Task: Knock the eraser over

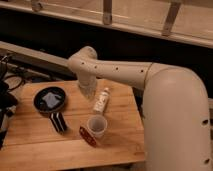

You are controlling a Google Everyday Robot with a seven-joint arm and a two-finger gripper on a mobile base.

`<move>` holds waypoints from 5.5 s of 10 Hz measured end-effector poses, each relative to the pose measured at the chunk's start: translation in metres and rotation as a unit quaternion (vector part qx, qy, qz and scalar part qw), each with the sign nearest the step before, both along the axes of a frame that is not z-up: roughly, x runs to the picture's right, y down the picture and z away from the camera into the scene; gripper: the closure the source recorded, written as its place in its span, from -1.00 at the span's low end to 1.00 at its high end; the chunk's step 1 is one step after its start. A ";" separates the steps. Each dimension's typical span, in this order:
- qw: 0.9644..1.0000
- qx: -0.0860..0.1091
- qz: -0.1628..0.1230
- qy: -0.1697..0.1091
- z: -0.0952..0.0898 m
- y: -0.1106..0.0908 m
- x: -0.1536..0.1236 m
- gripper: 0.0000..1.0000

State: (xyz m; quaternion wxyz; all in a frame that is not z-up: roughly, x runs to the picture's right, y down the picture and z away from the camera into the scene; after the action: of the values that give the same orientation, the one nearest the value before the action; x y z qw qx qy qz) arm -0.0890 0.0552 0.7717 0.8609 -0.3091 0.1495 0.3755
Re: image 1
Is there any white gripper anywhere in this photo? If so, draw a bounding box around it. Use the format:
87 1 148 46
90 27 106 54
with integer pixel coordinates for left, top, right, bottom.
78 81 97 100

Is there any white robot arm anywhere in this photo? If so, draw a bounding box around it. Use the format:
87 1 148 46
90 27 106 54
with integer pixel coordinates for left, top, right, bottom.
68 46 212 171

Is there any white tube bottle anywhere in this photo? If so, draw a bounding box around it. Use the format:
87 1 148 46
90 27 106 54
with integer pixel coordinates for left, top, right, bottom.
93 87 110 114

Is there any clear plastic cup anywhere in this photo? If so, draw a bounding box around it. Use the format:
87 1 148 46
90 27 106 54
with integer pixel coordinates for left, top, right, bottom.
87 115 108 138

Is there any grey cloth in pan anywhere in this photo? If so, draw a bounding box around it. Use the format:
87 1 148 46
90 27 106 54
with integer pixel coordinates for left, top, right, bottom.
42 92 61 108

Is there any black round frying pan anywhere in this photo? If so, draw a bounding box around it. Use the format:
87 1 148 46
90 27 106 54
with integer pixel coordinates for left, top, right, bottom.
33 86 66 113

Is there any black equipment with cables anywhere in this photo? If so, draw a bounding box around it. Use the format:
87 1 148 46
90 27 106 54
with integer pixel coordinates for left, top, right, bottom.
0 55 18 149

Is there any metal rail bracket middle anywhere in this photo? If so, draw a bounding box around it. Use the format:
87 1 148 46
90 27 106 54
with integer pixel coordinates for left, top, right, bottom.
102 0 112 25

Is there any metal rail bracket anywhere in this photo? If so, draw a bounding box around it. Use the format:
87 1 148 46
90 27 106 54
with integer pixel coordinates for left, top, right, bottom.
102 0 112 25
162 0 182 36

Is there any metal rail bracket right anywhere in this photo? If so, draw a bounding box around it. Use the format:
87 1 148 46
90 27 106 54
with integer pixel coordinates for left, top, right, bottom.
162 0 182 36

